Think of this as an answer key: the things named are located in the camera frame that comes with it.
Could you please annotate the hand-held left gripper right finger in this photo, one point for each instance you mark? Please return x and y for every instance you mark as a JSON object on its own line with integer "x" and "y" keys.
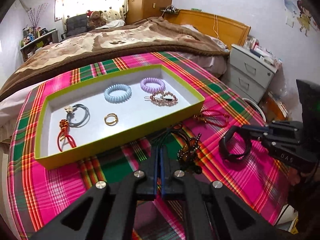
{"x": 163, "y": 170}

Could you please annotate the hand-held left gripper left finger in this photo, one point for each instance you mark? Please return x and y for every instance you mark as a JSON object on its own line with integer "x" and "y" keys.
{"x": 155, "y": 160}

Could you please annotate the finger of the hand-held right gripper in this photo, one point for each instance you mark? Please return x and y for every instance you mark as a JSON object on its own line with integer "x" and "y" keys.
{"x": 260, "y": 129}
{"x": 275, "y": 140}

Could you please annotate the black wristband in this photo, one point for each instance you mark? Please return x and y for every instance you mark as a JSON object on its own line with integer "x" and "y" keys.
{"x": 225, "y": 152}

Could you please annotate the pink rhinestone hair clip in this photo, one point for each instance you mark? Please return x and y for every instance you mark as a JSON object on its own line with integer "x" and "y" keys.
{"x": 160, "y": 102}

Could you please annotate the yellow-green shallow cardboard box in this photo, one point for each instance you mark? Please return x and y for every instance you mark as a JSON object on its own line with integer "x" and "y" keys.
{"x": 125, "y": 105}

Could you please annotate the person's right hand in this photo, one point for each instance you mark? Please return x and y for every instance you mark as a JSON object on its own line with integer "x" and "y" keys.
{"x": 297, "y": 182}

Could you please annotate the pile of bags and books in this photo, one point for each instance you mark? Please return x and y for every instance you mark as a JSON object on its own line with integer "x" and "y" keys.
{"x": 277, "y": 105}

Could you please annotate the pink green plaid cloth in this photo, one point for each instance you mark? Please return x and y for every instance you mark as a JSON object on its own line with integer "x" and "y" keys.
{"x": 237, "y": 180}

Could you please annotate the grey drawer nightstand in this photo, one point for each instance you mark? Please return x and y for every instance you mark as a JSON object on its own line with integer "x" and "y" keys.
{"x": 250, "y": 72}

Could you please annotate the nightstand clutter of small packages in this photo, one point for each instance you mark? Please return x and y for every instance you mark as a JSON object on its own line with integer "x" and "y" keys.
{"x": 262, "y": 52}

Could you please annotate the wooden headboard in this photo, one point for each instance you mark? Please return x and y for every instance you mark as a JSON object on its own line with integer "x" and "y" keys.
{"x": 225, "y": 27}

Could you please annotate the brown patterned fleece blanket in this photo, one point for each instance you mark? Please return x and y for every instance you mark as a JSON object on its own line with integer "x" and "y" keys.
{"x": 100, "y": 42}

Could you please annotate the white pillow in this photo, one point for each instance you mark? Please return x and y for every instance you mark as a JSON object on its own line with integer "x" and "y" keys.
{"x": 115, "y": 23}

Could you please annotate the power strip with plugs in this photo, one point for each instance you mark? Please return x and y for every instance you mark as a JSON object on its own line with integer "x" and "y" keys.
{"x": 170, "y": 9}

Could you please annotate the brown teddy bear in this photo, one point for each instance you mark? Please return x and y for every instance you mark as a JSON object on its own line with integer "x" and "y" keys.
{"x": 96, "y": 18}

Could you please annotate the black office chair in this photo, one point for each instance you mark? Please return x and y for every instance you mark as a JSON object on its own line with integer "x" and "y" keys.
{"x": 75, "y": 23}

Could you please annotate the small cluttered desk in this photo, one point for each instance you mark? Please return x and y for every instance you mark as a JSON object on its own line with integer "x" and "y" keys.
{"x": 42, "y": 38}

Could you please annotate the group of small bottles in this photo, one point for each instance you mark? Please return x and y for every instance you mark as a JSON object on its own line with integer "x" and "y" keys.
{"x": 31, "y": 36}

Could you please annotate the vase of bare branches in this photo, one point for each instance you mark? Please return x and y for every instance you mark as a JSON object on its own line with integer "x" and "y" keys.
{"x": 36, "y": 16}

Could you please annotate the cartoon wall sticker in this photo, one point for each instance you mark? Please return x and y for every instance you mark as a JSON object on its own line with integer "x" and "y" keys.
{"x": 302, "y": 17}

